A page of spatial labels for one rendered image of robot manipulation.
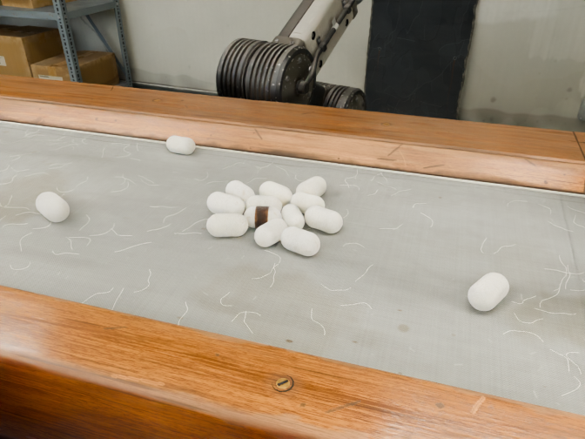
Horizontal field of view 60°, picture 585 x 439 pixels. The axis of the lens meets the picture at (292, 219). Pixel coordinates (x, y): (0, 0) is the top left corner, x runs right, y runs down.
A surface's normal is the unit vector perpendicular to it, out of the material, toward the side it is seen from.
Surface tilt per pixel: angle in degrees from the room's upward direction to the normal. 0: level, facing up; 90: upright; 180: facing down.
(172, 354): 0
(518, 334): 0
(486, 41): 90
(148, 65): 88
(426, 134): 0
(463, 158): 45
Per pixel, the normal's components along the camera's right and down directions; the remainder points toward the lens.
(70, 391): -0.29, 0.50
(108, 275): 0.00, -0.85
